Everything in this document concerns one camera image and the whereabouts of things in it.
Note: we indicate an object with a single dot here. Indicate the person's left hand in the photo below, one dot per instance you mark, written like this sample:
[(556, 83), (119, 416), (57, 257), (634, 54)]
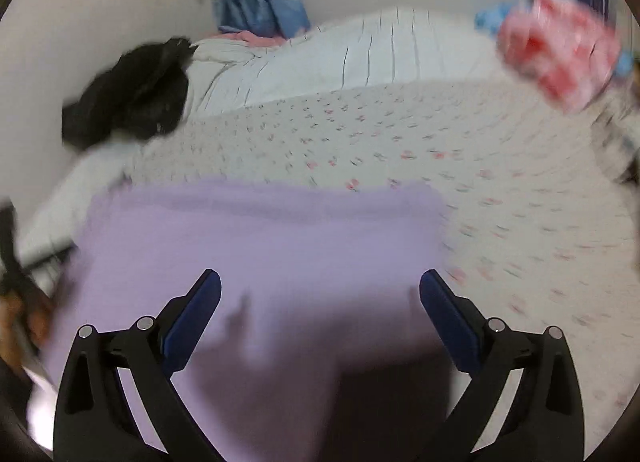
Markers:
[(30, 322)]

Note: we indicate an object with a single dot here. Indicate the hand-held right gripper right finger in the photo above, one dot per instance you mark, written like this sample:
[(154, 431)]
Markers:
[(450, 322)]

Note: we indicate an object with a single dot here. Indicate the light blue printed cloth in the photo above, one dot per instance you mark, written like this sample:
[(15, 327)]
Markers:
[(492, 17)]

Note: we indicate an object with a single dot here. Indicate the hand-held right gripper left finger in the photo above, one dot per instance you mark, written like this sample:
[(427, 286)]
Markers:
[(195, 322)]

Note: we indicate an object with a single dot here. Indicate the white striped quilt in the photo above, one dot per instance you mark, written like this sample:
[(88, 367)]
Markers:
[(350, 52)]

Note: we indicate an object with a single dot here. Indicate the purple two-tone jacket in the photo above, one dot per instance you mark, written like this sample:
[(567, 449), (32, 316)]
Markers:
[(250, 242)]

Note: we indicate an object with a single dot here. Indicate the black puffer jacket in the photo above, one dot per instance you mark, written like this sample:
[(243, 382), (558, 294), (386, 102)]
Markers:
[(130, 92)]

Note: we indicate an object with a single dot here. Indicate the pink checked plastic bag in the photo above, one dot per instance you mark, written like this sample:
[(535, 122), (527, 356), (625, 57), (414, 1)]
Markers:
[(560, 47)]

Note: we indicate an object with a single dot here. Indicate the pink cloth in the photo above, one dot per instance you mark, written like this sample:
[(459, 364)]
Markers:
[(250, 37)]

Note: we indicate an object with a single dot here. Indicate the cherry print bed sheet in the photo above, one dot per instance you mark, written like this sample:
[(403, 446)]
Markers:
[(450, 142)]

